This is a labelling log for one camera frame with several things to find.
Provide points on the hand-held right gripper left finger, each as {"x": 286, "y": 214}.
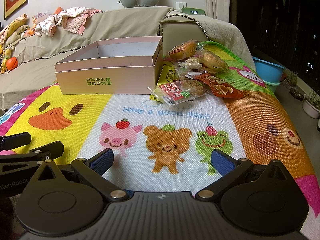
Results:
{"x": 102, "y": 162}

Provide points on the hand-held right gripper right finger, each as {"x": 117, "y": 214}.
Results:
{"x": 222, "y": 162}

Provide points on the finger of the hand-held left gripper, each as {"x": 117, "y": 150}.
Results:
{"x": 17, "y": 138}
{"x": 50, "y": 148}

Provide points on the butterfly cookie packet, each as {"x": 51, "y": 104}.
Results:
{"x": 194, "y": 85}

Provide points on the red label hawthorn stick packet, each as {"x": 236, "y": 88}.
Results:
{"x": 172, "y": 91}

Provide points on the pink cardboard box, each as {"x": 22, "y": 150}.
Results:
{"x": 105, "y": 72}

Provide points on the oblong bread packet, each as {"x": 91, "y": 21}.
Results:
{"x": 212, "y": 60}

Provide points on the yellow cheese stick packet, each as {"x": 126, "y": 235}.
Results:
{"x": 166, "y": 75}

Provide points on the round bread packet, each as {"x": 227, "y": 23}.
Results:
{"x": 182, "y": 49}

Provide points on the cartoon animal play mat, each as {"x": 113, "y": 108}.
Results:
{"x": 175, "y": 130}

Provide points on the red-brown snack packet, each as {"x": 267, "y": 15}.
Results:
{"x": 221, "y": 87}

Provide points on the orange ball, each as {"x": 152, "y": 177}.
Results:
{"x": 12, "y": 63}

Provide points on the yellow-green snack packet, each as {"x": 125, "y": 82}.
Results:
{"x": 155, "y": 98}

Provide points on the pale green plastic basin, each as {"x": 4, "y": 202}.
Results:
{"x": 271, "y": 86}

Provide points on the crumbly round cookie packet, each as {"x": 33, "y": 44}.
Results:
{"x": 193, "y": 63}

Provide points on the blue plastic basin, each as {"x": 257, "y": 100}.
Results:
{"x": 268, "y": 68}

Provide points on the white plant pot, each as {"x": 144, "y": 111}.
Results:
{"x": 311, "y": 106}

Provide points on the small potted plant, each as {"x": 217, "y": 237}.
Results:
{"x": 293, "y": 85}

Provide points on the yellow cloth pile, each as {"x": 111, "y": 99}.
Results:
{"x": 13, "y": 30}

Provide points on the grey-beige sofa cover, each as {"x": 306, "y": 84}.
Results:
{"x": 75, "y": 40}

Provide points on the pink printed baby clothes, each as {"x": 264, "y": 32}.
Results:
{"x": 65, "y": 20}

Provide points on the beige sofa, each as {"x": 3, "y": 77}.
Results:
{"x": 180, "y": 30}

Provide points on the green digital clock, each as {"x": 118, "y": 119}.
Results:
{"x": 196, "y": 11}

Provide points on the white wall socket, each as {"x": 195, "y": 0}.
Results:
{"x": 181, "y": 5}

